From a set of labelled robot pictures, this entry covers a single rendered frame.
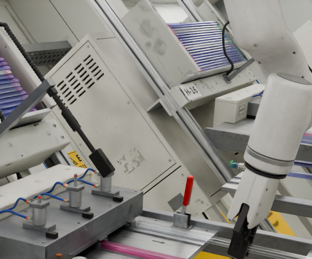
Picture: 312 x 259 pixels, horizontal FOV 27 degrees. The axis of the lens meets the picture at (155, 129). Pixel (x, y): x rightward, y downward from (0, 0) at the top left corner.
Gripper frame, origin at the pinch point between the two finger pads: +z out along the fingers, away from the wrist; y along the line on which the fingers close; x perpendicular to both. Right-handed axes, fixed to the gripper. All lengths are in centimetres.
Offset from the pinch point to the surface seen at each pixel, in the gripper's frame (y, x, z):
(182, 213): -4.6, -14.1, 1.4
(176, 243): 3.2, -10.7, 3.8
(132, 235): 4.1, -19.4, 5.8
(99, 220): 12.9, -22.2, 1.3
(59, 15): -260, -238, 26
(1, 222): 25.1, -33.7, 3.2
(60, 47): -248, -223, 43
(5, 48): -5, -65, -16
